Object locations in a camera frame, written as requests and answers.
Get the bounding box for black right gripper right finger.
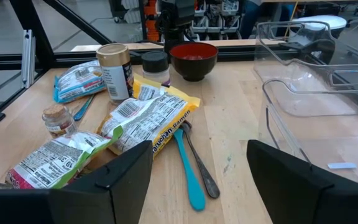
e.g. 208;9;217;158
246;139;346;224

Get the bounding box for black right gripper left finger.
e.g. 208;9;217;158
53;139;154;224

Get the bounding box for green ramen packet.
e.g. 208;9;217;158
5;125;124;190

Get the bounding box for teal plastic utensil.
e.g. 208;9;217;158
173;128;207;212

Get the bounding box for yellow ramen packet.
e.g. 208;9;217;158
96;73;201;159

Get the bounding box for thin teal-handled spoon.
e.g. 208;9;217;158
73;93;96;122

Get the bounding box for dark metal spoon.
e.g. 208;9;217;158
180;120;221;200

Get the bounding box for cork-stoppered glass jar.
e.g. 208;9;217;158
41;103;78;139

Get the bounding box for tan round cup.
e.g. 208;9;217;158
95;42;134;106

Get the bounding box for blue ramen packet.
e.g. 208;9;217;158
53;59;107;105

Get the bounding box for black-lid spice jar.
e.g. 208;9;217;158
140;50;172;87

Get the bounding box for wide clear plastic bin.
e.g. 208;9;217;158
257;78;358;191

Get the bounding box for narrow clear plastic bin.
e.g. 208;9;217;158
253;20;358;118

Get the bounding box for red and black bowl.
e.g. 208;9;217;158
169;42;219;83

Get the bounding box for orange stacked crates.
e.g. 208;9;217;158
144;0;162;43

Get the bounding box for person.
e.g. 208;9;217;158
239;0;295;40

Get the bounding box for white wheeled cart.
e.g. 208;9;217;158
109;0;144;25

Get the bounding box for storage rack with bins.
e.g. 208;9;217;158
191;0;242;41

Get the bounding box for silver aluminium bracket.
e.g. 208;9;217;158
21;29;37;89

